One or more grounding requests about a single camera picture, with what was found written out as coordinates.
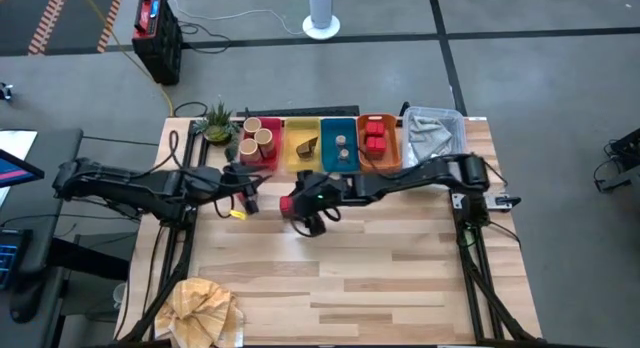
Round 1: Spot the yellow floor cable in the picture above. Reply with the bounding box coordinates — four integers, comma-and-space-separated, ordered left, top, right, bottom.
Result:
74, 0, 175, 118

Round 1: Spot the yellow plastic bin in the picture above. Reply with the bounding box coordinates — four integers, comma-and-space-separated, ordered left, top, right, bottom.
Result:
283, 117, 323, 174

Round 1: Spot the clear plastic storage container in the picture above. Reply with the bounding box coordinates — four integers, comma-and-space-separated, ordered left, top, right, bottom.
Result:
401, 106, 468, 170

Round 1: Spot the orange plastic bin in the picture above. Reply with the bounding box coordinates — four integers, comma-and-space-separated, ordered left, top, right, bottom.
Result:
356, 113, 404, 175

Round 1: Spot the teal plastic bin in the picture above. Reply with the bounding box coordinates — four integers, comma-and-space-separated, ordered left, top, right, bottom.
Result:
320, 117, 362, 174

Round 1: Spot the grey side desk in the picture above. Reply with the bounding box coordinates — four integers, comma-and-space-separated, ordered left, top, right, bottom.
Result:
0, 128, 84, 289

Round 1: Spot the black striped floor mat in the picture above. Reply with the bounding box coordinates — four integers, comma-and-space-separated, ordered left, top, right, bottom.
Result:
0, 0, 72, 57
49, 0, 127, 55

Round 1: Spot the black left table frame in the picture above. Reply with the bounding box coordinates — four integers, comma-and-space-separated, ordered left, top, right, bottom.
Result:
117, 118, 204, 345

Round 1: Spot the white cup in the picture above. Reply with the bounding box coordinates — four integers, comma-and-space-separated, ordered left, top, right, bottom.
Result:
111, 281, 130, 310

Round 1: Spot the potted green succulent plant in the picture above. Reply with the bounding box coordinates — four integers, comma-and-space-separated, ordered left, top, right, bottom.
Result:
192, 101, 242, 146

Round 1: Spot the backlit black keyboard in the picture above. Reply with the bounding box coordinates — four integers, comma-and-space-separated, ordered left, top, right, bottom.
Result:
0, 227, 29, 292

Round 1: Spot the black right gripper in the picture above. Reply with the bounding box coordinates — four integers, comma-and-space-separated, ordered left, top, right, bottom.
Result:
289, 169, 354, 239

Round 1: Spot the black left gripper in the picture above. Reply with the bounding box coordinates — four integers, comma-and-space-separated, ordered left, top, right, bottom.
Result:
221, 161, 267, 215

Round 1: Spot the black power strip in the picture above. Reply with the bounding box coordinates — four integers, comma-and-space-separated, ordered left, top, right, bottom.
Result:
236, 104, 362, 119

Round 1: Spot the black table frame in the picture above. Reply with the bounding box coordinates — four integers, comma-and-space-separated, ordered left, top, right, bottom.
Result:
117, 118, 204, 345
449, 190, 544, 345

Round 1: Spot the yellow checked cloth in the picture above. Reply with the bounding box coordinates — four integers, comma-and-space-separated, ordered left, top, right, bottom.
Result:
153, 277, 247, 348

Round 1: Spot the grey cloth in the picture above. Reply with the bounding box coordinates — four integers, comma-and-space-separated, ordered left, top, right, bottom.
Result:
409, 116, 454, 160

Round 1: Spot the black red power box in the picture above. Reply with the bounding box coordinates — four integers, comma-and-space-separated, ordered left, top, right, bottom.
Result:
131, 0, 184, 86

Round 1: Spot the black right table frame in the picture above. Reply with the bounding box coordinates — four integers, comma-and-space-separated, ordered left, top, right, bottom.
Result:
449, 190, 544, 345

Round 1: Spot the brown spice pouch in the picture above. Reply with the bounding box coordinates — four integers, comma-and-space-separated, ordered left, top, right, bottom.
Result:
295, 135, 320, 161

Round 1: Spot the pink plastic bin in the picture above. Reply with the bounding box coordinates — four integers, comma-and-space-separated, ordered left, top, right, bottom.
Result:
238, 116, 284, 172

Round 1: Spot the tilted computer screen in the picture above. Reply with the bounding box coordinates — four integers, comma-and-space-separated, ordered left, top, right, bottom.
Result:
0, 147, 46, 190

